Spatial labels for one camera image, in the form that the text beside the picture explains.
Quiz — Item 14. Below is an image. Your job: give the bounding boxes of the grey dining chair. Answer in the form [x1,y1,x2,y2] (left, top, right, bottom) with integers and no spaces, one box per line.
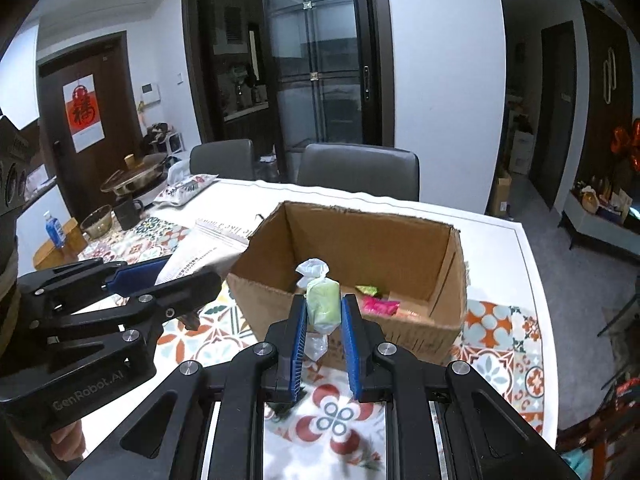
[189,138,256,181]
[298,143,421,202]

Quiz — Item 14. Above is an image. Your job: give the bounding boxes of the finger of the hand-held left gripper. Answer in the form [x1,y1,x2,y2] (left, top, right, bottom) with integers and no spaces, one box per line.
[29,269,222,347]
[16,254,174,312]

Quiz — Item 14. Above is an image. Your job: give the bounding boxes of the yellow gift basket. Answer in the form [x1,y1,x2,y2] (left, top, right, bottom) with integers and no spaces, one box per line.
[579,186,601,214]

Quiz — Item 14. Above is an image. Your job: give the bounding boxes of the white text printed packet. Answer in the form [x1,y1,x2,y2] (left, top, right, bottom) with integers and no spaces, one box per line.
[155,217,251,287]

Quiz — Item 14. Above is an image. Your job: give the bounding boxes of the person's left hand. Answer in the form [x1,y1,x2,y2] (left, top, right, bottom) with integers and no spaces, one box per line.
[50,419,85,462]

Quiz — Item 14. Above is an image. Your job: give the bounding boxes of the white storage box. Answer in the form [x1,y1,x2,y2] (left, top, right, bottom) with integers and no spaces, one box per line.
[509,130,535,176]

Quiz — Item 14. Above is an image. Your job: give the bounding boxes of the black bag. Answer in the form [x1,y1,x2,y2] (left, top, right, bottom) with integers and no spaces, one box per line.
[140,122,174,157]

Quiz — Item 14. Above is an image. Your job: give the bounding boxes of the grey side cabinet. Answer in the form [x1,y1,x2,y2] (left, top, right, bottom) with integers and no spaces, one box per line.
[559,190,640,262]

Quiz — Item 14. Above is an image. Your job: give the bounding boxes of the red heart balloons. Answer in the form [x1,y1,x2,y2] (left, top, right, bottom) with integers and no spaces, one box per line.
[612,118,640,171]

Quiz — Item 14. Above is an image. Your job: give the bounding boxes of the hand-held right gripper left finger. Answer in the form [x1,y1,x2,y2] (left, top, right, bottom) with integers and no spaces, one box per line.
[75,294,309,480]

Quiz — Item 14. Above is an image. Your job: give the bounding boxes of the black mug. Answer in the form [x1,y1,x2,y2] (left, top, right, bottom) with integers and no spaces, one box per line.
[112,195,146,231]

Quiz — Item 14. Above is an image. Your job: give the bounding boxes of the brown cardboard box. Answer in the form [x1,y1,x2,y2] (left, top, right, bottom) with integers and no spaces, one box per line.
[226,200,469,368]

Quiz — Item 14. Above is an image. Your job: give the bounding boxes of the pink snack packet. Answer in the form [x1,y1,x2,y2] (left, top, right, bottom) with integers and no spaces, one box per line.
[362,297,402,317]

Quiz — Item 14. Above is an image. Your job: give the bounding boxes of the blue label water bottle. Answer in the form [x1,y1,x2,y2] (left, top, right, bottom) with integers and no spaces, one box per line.
[44,211,66,249]

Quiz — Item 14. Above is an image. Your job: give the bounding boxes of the light green candy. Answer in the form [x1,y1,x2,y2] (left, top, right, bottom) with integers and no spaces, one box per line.
[294,258,342,362]

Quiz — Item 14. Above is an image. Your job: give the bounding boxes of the glass bowl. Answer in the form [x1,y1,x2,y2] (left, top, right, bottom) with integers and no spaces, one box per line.
[80,204,114,240]

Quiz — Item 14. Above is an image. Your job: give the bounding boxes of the glass sliding door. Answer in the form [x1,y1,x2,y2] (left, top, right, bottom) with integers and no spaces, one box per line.
[259,0,392,182]

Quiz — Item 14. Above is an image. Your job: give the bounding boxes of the dark wooden chair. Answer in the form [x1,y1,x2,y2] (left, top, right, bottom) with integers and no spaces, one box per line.
[555,375,640,477]

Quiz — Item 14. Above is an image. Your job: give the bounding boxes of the red and white door poster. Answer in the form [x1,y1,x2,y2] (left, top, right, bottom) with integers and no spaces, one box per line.
[62,74,105,154]

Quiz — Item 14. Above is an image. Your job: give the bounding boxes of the brown floor carton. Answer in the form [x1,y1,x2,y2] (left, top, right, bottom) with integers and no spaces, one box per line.
[487,170,514,219]

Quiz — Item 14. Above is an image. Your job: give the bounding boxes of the white printed snack bag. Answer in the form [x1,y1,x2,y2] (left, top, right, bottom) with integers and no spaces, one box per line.
[153,173,220,206]

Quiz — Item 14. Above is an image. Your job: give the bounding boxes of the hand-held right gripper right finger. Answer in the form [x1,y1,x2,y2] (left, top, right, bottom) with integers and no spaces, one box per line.
[340,293,581,480]

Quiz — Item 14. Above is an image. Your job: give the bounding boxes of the white long door handle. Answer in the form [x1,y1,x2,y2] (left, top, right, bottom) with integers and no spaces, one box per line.
[602,47,617,104]

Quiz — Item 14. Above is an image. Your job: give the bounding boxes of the metal hot pot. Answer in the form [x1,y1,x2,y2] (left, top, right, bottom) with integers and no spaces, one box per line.
[99,153,169,197]

